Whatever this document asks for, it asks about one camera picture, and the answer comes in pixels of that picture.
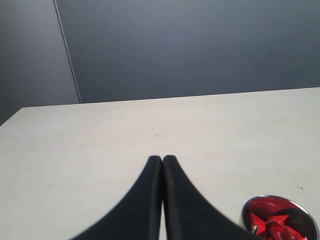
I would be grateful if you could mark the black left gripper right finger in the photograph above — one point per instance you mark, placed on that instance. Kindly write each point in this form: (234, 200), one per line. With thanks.
(188, 215)

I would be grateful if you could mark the steel cup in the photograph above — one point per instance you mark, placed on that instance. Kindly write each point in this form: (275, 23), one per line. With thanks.
(310, 215)

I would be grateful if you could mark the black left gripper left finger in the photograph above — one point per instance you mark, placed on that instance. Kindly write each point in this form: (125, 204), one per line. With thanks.
(137, 216)

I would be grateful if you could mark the red candies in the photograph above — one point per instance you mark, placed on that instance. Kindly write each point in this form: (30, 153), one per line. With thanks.
(270, 222)

